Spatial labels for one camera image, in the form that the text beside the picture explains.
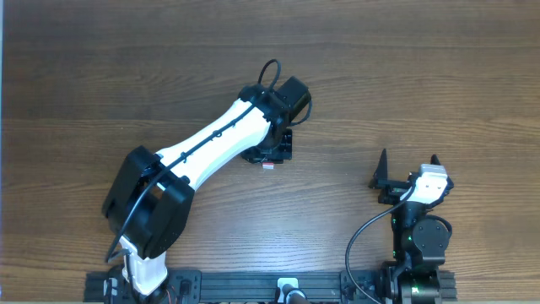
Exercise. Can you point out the mounting rail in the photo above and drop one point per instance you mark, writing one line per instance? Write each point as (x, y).
(244, 286)

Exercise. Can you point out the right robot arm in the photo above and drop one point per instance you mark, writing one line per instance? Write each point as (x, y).
(428, 240)

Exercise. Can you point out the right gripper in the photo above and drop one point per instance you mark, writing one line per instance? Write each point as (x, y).
(392, 192)

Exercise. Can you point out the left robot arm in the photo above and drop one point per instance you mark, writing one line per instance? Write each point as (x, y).
(219, 143)

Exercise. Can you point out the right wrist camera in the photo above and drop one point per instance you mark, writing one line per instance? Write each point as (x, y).
(429, 185)

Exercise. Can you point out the white cube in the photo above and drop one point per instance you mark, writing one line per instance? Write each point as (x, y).
(268, 166)

